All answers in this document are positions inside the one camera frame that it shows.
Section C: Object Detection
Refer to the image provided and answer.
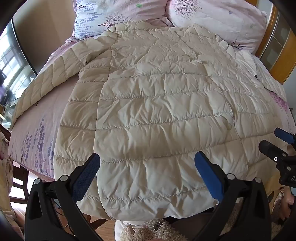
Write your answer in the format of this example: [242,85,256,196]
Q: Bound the pink tree print pillow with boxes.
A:
[165,0,268,51]

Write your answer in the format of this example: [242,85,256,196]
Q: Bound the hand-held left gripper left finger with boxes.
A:
[24,152,104,241]

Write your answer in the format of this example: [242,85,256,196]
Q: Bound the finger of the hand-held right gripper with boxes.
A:
[274,127,296,146]
[258,140,292,163]

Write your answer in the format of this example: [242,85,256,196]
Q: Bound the pink floral bed sheet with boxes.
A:
[8,35,296,183]

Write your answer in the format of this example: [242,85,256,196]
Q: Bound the white purple floral pillow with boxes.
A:
[73,0,172,40]

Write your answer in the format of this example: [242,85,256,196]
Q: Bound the window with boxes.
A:
[0,20,38,130]

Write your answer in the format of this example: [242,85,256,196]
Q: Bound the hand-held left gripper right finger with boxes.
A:
[194,151,272,241]

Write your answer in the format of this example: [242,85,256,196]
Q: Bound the person's right hand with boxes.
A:
[283,187,296,212]

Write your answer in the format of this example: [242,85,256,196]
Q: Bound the cream quilted down jacket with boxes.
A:
[10,22,284,220]

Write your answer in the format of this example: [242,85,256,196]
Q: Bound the wooden chair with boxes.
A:
[9,160,31,200]

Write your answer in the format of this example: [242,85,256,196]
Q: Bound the wooden headboard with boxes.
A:
[254,5,296,84]

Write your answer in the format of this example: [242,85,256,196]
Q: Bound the beige fleece clothing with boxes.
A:
[114,219,243,241]

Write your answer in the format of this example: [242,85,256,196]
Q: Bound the floral curtain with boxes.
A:
[0,125,15,215]

